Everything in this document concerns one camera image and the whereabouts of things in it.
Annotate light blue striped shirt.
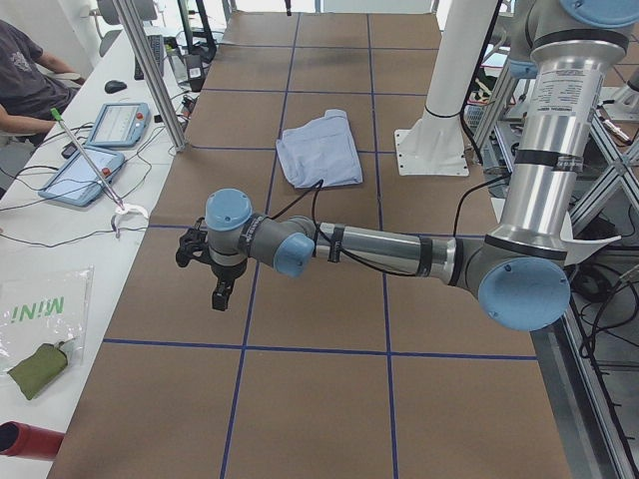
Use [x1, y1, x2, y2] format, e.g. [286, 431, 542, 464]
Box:
[276, 109, 362, 189]

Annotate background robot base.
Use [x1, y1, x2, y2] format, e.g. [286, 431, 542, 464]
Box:
[600, 69, 638, 123]

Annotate far blue teach pendant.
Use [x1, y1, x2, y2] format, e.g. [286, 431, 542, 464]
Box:
[87, 103, 150, 149]

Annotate olive green pouch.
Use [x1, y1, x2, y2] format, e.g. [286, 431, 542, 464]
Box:
[8, 341, 69, 400]

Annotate clear plastic bag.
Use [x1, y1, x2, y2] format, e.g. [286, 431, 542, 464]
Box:
[1, 266, 94, 385]

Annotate seated person grey shirt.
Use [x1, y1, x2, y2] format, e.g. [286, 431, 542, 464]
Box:
[1, 21, 77, 146]

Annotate thin metal rod tool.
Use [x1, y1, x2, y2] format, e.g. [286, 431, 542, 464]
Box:
[50, 108, 124, 210]

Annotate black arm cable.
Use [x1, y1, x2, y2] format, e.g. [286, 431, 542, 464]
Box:
[269, 174, 515, 278]

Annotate white hook piece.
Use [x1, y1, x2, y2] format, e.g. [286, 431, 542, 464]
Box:
[111, 203, 149, 239]

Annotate black keyboard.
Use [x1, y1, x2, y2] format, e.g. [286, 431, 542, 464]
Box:
[133, 34, 166, 81]

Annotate aluminium frame post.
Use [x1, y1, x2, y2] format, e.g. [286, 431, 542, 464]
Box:
[114, 0, 187, 153]

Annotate near blue teach pendant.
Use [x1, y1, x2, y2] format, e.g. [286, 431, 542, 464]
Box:
[38, 147, 125, 207]

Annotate red cylinder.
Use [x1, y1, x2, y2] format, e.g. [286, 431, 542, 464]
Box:
[1, 421, 65, 461]

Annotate black computer mouse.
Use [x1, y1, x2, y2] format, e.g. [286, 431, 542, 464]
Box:
[104, 80, 128, 95]

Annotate blue teach pendant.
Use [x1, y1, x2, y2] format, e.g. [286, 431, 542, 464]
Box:
[87, 103, 150, 149]
[38, 147, 125, 207]

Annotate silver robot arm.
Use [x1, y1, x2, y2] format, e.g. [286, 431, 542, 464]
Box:
[195, 12, 495, 331]

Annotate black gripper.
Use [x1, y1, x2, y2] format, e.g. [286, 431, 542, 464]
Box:
[211, 259, 247, 310]

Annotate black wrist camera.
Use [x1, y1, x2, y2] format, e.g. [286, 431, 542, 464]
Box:
[176, 217, 212, 267]

